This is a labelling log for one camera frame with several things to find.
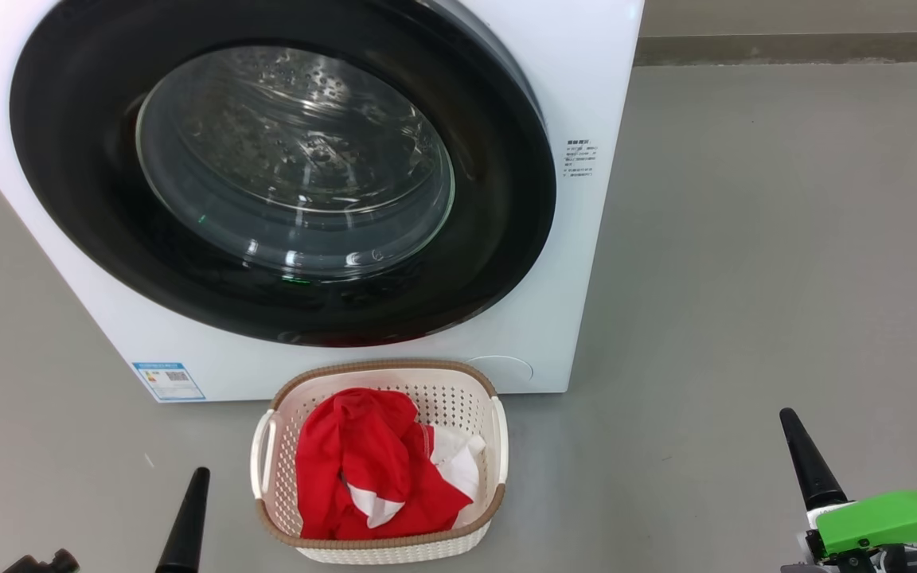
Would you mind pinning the black glass washing machine door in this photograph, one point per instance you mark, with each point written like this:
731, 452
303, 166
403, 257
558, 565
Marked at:
76, 159

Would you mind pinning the white front-load washing machine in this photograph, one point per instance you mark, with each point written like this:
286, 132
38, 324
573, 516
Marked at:
586, 79

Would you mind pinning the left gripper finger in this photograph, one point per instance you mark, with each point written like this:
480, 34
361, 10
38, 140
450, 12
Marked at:
188, 533

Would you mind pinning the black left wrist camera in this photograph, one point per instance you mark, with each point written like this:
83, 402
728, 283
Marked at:
48, 563

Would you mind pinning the white garment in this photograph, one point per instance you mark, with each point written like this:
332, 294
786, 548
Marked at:
462, 465

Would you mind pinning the cream perforated laundry basket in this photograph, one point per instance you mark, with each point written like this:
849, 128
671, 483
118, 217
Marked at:
442, 394

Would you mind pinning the red garment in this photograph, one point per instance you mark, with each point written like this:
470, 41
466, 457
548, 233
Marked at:
363, 454

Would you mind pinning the printed text decal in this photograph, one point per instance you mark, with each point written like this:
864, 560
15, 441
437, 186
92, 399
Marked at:
580, 157

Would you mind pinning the blue energy label sticker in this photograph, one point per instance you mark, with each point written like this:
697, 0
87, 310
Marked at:
168, 382

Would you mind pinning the round filter cover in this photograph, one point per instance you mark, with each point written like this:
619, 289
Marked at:
500, 372

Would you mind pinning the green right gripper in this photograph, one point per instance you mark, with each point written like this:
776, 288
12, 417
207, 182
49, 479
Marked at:
888, 521

